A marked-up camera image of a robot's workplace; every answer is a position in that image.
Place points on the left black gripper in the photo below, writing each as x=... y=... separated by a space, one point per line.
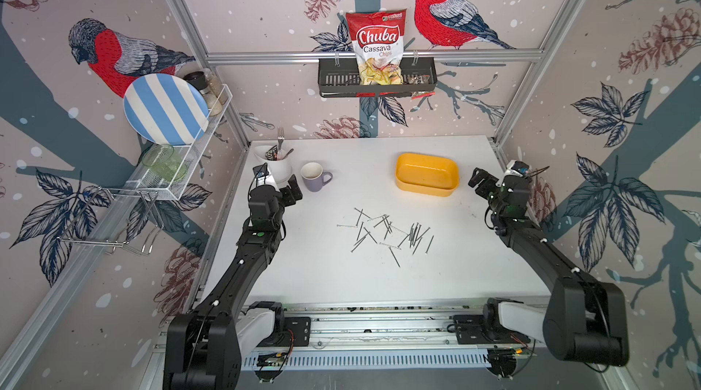
x=291 y=198

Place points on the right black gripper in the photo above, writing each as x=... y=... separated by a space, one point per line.
x=486 y=182

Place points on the yellow plastic storage box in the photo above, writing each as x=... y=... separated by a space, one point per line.
x=427 y=175

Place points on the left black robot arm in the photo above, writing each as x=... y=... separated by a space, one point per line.
x=206 y=347

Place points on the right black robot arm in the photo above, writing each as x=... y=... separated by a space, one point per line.
x=585 y=320

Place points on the white utensil holder cup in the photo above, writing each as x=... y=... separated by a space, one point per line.
x=281 y=170

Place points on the purple grey mug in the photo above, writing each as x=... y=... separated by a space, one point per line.
x=315 y=177

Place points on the metal fork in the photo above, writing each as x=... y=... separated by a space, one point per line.
x=280 y=142

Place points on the green glass bowl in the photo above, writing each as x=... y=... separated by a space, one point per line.
x=165 y=162

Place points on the steel nail lowest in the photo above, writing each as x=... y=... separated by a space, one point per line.
x=395 y=258

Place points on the blue white striped plate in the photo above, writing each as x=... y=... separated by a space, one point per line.
x=166 y=110

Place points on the black lid spice jar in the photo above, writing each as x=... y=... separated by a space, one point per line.
x=198 y=80

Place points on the red Chuba chips bag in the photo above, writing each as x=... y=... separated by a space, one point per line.
x=377 y=41

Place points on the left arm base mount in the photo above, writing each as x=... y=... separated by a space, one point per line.
x=264 y=324

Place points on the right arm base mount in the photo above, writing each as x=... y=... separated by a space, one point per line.
x=508 y=351

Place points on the black wire wall basket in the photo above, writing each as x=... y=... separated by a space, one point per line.
x=346 y=78

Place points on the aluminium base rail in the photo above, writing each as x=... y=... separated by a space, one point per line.
x=379 y=339

